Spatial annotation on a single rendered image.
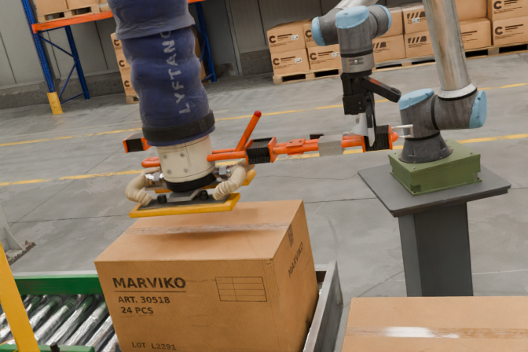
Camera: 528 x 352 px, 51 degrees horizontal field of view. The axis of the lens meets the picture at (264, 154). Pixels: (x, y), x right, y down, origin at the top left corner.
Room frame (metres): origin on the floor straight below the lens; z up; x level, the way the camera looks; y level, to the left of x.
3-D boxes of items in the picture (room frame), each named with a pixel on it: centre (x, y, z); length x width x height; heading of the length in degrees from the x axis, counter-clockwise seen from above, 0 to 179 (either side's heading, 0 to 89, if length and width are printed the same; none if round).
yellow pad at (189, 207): (1.60, 0.27, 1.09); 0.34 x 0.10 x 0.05; 73
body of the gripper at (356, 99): (1.53, -0.30, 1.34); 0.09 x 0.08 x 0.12; 72
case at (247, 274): (1.69, 0.25, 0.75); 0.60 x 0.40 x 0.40; 70
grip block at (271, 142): (1.62, 0.01, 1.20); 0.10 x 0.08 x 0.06; 163
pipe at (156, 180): (1.69, 0.24, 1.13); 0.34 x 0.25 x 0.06; 73
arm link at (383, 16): (1.63, -0.37, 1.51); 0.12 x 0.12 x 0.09; 52
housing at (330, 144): (1.56, -0.20, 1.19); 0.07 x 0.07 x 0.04; 73
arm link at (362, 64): (1.53, -0.30, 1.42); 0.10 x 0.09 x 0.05; 162
